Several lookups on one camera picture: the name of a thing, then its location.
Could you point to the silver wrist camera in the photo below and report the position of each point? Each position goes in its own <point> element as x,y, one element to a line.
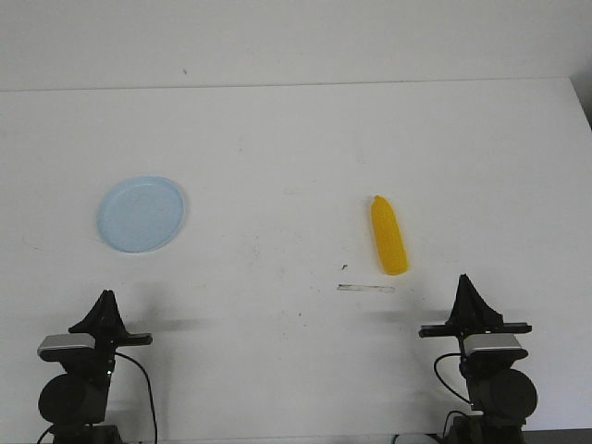
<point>66,347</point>
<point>500,345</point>

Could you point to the light blue round plate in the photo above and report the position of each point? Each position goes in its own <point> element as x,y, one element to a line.
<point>141,214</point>

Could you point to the tape strip on table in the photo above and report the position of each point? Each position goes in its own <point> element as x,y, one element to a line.
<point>365,288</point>

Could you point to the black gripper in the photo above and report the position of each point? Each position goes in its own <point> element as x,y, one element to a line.
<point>108,338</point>
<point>468,302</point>

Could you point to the yellow corn cob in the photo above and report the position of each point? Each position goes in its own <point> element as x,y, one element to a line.
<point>389,242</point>

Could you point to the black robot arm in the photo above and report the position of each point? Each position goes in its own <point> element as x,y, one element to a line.
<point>500,397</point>
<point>74,403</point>

